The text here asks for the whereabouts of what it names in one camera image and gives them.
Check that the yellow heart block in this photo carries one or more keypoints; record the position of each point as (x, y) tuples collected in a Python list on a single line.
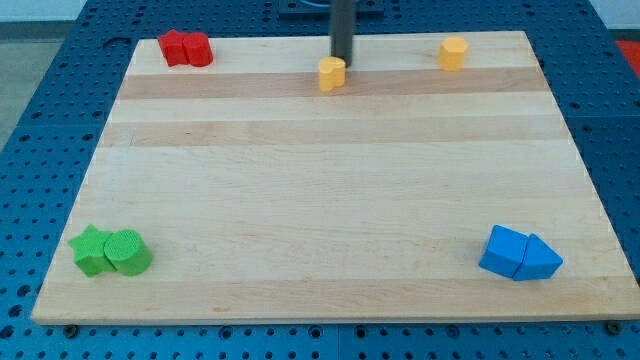
[(331, 73)]

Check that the red circle block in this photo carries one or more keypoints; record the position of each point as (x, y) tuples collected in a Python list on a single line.
[(197, 49)]

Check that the green circle block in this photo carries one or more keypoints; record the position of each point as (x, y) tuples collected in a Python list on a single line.
[(128, 253)]

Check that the wooden board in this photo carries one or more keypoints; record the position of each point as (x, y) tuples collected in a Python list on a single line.
[(265, 200)]

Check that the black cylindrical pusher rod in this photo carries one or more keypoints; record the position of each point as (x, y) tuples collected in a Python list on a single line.
[(341, 29)]

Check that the yellow hexagon block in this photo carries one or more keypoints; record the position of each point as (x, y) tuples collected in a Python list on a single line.
[(452, 53)]

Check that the blue cube block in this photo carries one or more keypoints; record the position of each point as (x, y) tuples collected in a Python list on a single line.
[(504, 251)]

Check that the red star block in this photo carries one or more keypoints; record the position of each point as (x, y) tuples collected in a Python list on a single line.
[(171, 45)]

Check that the blue triangle block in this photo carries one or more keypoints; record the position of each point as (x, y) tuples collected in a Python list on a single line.
[(540, 261)]

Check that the green star block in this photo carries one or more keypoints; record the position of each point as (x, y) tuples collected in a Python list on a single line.
[(89, 254)]

